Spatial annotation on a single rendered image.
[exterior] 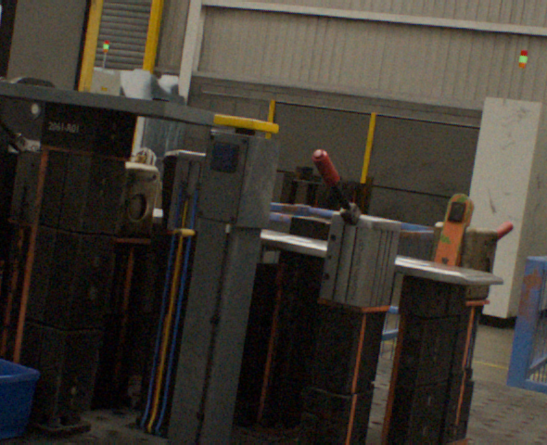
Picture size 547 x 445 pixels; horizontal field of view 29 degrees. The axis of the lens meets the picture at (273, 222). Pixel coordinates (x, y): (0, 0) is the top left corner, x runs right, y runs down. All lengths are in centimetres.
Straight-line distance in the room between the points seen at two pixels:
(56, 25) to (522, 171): 521
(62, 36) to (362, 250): 429
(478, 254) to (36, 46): 392
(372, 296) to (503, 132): 830
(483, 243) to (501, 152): 795
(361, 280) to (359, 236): 6
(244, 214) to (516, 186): 836
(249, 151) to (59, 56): 430
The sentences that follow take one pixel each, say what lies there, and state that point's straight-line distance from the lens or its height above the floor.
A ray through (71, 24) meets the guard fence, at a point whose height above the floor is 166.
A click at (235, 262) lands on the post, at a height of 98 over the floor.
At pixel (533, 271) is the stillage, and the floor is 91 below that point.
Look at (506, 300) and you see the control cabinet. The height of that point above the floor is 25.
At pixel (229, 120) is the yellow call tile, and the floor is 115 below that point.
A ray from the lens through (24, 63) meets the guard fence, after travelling 534.
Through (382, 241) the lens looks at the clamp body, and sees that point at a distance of 142.
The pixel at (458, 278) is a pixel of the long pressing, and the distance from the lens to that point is 147.
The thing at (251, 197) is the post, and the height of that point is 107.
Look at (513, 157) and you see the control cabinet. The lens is 965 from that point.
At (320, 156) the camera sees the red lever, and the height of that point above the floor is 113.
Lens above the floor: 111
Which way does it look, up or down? 3 degrees down
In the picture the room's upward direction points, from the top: 9 degrees clockwise
